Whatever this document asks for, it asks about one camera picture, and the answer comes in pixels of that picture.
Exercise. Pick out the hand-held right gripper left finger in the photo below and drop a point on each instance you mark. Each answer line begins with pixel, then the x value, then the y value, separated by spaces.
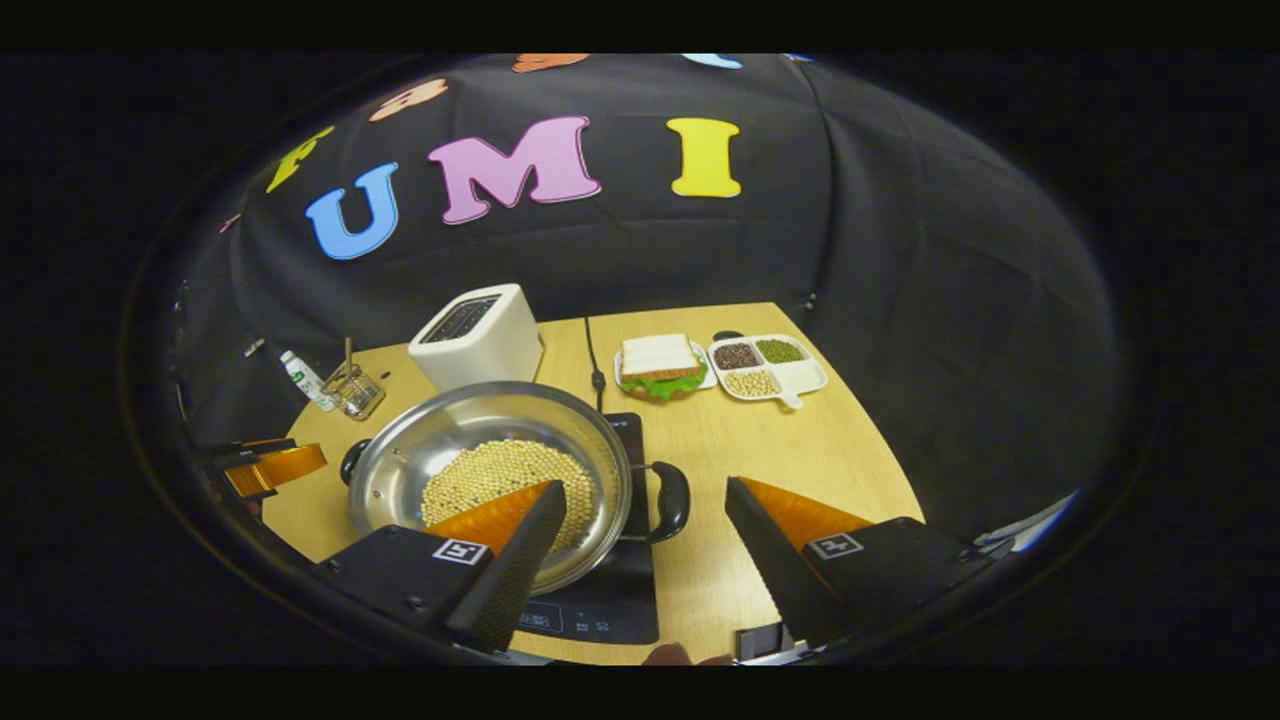
pixel 510 580

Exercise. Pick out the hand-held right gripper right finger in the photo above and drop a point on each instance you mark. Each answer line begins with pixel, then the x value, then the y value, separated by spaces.
pixel 780 580

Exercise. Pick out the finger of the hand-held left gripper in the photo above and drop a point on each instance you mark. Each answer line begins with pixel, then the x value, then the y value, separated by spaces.
pixel 285 468
pixel 240 452

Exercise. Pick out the black induction cooktop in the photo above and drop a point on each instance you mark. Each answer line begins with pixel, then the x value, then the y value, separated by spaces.
pixel 610 600

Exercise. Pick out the white drink bottle green label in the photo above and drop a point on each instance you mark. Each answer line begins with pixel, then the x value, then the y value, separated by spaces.
pixel 305 380

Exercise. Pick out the pile of yellow soybeans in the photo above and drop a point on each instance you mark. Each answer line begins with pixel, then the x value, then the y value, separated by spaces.
pixel 500 475

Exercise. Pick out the wooden utensil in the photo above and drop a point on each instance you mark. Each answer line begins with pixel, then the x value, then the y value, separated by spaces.
pixel 348 355

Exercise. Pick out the white divided dish of beans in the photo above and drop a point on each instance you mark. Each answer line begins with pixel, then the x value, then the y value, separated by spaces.
pixel 770 375

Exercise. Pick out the small white plate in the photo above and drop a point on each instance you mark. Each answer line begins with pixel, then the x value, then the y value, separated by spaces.
pixel 709 378

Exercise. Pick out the pink cloth clip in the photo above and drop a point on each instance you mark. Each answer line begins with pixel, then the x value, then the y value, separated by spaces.
pixel 230 222

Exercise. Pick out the white toaster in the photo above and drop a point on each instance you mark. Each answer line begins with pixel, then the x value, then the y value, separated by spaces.
pixel 485 345

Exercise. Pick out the sandwich with lettuce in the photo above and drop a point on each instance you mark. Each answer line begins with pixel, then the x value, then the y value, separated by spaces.
pixel 660 360

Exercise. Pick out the black backdrop cloth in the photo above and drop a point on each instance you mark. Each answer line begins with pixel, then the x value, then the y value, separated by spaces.
pixel 950 300

